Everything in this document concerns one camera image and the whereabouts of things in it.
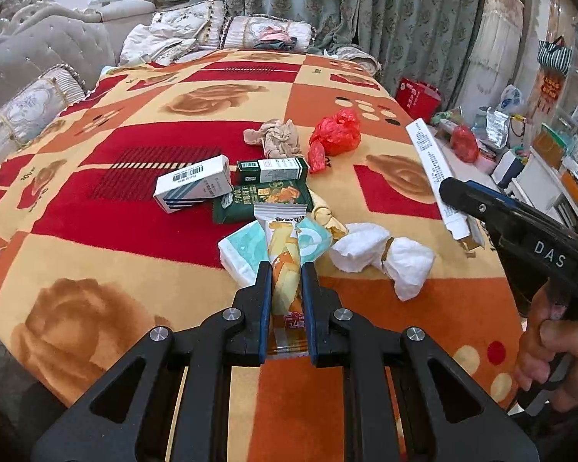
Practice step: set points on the long white toothpaste box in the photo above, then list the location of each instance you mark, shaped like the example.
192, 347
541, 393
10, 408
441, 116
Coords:
428, 154

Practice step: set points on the white tv cabinet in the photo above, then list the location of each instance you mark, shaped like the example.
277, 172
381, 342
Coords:
544, 187

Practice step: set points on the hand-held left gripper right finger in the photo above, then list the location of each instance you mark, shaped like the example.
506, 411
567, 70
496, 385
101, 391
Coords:
308, 313

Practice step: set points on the white tissue wad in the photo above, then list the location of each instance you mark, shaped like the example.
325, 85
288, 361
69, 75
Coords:
412, 269

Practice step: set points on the beige stocking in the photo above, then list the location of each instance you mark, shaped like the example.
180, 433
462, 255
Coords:
277, 137

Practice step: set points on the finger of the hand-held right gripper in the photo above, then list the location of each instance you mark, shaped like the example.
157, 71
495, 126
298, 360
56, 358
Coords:
498, 196
472, 202

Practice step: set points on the white crumpled bedding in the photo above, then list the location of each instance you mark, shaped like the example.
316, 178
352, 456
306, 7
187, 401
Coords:
149, 45

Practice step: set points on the pink and dark clothes pile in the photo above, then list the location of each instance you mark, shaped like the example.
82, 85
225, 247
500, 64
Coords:
274, 37

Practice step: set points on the orange red printed blanket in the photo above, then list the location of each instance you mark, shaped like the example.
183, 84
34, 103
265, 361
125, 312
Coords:
125, 250

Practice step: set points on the lace covered standing air conditioner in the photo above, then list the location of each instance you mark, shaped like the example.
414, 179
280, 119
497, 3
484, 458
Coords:
496, 48

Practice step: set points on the striped pillow with round print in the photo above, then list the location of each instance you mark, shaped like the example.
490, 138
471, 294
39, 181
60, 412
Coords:
29, 110

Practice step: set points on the cream embroidered pillow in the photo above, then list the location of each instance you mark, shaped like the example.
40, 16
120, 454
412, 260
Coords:
188, 21

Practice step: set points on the crumpled white paper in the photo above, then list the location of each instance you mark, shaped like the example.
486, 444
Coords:
361, 248

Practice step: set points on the grey tufted sofa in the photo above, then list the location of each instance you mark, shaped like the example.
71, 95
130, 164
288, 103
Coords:
38, 43

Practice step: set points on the red paper gift bag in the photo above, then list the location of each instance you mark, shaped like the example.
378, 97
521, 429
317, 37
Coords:
418, 98

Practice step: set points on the white box with blue stripes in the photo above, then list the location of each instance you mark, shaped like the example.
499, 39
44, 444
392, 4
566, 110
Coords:
188, 185

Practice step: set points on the cream pillow with pink print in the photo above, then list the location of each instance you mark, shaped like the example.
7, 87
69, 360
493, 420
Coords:
241, 31

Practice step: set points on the white and blue plastic bag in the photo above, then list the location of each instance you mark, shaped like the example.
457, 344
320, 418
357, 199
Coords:
511, 100

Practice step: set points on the dark green snack packet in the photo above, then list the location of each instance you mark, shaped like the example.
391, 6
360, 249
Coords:
241, 204

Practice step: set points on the red hanging wall decoration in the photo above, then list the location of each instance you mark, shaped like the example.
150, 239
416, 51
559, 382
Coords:
551, 91

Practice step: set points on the teal tissue packet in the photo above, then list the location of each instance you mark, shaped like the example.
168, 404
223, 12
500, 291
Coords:
243, 255

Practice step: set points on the green patterned curtain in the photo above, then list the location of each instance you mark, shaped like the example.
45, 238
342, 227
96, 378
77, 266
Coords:
366, 19

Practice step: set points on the beige twisted wrapper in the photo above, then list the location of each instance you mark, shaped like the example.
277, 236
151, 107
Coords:
327, 219

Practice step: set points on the red plastic bag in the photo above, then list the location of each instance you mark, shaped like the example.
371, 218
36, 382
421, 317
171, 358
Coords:
465, 144
337, 132

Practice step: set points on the yellow snack packet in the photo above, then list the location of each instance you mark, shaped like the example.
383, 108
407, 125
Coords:
285, 269

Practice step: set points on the red filled plastic bag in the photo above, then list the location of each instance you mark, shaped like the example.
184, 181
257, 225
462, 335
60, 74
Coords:
465, 144

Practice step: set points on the brown cardboard box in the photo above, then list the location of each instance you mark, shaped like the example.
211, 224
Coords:
551, 147

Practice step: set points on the small dark green box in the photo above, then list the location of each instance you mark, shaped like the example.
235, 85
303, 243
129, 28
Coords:
274, 169

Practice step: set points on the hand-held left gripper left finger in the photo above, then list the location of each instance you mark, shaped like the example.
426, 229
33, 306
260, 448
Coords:
265, 313

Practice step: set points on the striped tote bag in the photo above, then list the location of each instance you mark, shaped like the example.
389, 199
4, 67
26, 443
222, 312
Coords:
555, 57

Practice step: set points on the silver foil bag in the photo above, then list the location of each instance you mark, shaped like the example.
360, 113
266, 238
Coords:
497, 127

